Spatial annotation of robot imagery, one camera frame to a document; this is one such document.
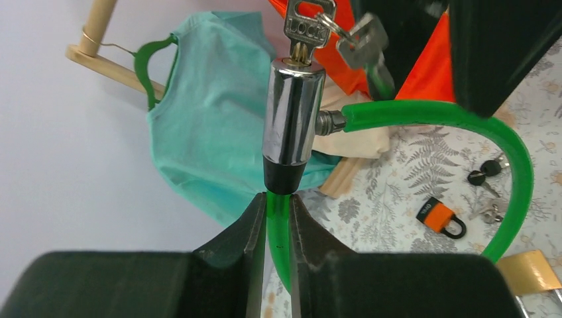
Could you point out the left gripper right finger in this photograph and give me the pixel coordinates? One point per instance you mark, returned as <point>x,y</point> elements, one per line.
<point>328,279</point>

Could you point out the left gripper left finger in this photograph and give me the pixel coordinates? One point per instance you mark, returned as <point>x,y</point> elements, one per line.
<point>221,278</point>

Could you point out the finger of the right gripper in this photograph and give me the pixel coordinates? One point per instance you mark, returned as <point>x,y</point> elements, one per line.
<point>494,45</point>
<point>408,24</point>

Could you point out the cable lock key pair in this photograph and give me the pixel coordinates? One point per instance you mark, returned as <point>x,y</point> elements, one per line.
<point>361,47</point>

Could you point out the green cable lock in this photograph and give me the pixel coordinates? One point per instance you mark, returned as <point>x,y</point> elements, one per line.
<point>292,121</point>

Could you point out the black head key bunch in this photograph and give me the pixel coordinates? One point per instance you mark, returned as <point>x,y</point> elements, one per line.
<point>488,169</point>

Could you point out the orange t-shirt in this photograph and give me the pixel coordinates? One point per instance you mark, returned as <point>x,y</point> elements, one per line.
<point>431,77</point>

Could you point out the orange black padlock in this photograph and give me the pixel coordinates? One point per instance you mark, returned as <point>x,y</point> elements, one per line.
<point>437,216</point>

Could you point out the teal t-shirt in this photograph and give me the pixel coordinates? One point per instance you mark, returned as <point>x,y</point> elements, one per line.
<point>207,131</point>

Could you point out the floral table mat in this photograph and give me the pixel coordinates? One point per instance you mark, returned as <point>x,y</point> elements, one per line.
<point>379,212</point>

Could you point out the brass padlock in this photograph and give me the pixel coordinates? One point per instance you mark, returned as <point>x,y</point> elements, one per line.
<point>529,273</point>

